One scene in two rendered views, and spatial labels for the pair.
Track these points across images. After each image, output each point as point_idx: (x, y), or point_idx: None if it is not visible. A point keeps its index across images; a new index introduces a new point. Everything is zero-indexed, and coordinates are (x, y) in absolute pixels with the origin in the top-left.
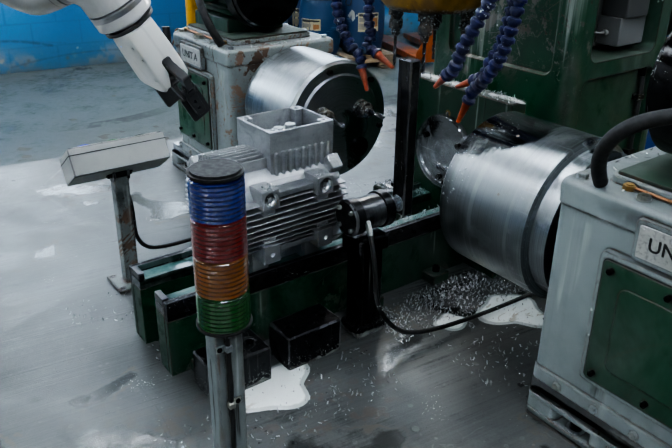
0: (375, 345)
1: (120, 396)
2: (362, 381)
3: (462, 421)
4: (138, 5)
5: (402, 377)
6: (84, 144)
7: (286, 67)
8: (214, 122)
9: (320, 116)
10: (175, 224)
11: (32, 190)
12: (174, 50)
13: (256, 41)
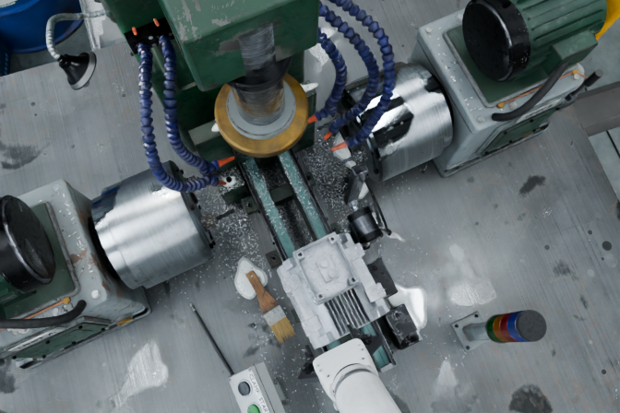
0: None
1: (403, 394)
2: (409, 253)
3: (447, 211)
4: (375, 373)
5: (408, 231)
6: None
7: (158, 243)
8: (101, 320)
9: (322, 239)
10: (179, 364)
11: None
12: (364, 348)
13: (71, 264)
